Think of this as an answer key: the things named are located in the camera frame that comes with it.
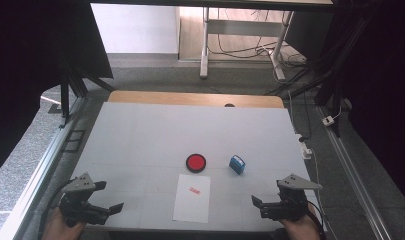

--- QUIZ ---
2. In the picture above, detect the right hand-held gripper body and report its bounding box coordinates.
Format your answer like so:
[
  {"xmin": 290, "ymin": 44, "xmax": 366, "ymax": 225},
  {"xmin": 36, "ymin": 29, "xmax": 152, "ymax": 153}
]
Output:
[{"xmin": 259, "ymin": 173, "xmax": 324, "ymax": 223}]

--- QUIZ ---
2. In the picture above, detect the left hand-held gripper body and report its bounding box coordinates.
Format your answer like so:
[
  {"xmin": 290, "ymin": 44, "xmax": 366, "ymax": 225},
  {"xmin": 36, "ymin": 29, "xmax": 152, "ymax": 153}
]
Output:
[{"xmin": 58, "ymin": 172, "xmax": 111, "ymax": 228}]

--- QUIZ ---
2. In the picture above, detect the blue stamp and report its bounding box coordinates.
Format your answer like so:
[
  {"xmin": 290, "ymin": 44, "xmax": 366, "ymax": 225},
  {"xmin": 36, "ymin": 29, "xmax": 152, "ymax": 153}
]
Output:
[{"xmin": 228, "ymin": 154, "xmax": 247, "ymax": 176}]

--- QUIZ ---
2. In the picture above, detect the white paper sheet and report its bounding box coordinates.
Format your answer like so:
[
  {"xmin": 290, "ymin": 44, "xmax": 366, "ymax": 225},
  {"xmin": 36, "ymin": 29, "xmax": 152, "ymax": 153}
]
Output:
[{"xmin": 172, "ymin": 173, "xmax": 212, "ymax": 224}]

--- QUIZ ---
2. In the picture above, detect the red round ink pad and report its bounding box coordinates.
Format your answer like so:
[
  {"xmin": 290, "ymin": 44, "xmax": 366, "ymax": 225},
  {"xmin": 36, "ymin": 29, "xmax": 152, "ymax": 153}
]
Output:
[{"xmin": 185, "ymin": 153, "xmax": 207, "ymax": 174}]

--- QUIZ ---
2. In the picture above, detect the person's right hand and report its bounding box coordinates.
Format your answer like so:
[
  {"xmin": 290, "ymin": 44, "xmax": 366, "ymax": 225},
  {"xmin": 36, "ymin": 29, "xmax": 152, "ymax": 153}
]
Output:
[{"xmin": 279, "ymin": 203, "xmax": 322, "ymax": 240}]

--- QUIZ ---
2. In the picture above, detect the person's left hand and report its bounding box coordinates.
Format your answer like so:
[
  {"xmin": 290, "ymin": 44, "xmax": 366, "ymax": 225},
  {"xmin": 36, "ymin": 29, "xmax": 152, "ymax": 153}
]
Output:
[{"xmin": 41, "ymin": 206, "xmax": 88, "ymax": 240}]

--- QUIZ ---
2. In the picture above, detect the white power strip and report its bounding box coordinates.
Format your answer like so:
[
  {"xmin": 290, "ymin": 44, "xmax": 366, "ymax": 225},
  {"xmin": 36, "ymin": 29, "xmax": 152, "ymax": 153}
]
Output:
[{"xmin": 294, "ymin": 133, "xmax": 314, "ymax": 161}]

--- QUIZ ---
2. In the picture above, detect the white table mat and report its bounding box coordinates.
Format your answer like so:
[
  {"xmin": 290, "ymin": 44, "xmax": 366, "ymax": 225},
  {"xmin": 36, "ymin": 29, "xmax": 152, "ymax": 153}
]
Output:
[{"xmin": 70, "ymin": 101, "xmax": 328, "ymax": 233}]

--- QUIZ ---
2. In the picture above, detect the wooden table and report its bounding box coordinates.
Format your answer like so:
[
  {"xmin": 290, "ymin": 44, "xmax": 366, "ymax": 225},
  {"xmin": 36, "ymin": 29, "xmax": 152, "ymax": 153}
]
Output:
[{"xmin": 107, "ymin": 90, "xmax": 285, "ymax": 109}]

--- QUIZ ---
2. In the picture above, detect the black curtain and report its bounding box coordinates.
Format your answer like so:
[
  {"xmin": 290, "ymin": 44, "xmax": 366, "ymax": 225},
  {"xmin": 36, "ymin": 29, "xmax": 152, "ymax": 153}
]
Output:
[
  {"xmin": 0, "ymin": 0, "xmax": 114, "ymax": 179},
  {"xmin": 284, "ymin": 0, "xmax": 405, "ymax": 209}
]

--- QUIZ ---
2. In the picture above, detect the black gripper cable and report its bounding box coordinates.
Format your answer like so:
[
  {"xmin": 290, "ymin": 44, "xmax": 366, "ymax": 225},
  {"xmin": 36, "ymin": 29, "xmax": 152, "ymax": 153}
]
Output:
[
  {"xmin": 37, "ymin": 179, "xmax": 77, "ymax": 240},
  {"xmin": 304, "ymin": 199, "xmax": 328, "ymax": 240}
]

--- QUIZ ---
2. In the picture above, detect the thin white cable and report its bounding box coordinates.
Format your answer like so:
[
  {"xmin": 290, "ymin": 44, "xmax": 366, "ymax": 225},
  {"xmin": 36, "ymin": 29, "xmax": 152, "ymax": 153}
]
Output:
[{"xmin": 308, "ymin": 156, "xmax": 332, "ymax": 233}]

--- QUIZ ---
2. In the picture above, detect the aluminium floor rail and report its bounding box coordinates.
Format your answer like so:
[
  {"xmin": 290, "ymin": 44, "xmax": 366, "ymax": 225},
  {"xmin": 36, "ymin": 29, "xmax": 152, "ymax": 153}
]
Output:
[
  {"xmin": 315, "ymin": 105, "xmax": 395, "ymax": 240},
  {"xmin": 0, "ymin": 96, "xmax": 88, "ymax": 240}
]

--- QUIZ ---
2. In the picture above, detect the black frame strut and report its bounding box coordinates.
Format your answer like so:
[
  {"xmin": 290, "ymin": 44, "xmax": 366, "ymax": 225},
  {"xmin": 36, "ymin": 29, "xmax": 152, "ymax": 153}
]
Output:
[
  {"xmin": 44, "ymin": 29, "xmax": 115, "ymax": 130},
  {"xmin": 264, "ymin": 0, "xmax": 378, "ymax": 138}
]

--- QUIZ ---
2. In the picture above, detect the black cable bundle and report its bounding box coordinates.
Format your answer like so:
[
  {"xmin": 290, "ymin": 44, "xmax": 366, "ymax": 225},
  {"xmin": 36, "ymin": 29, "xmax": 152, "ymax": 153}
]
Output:
[{"xmin": 207, "ymin": 9, "xmax": 308, "ymax": 69}]

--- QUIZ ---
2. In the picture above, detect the grey metal desk frame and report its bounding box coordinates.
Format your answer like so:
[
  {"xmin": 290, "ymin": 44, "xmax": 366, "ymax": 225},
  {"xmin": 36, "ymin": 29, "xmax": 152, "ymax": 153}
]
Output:
[{"xmin": 199, "ymin": 6, "xmax": 295, "ymax": 82}]

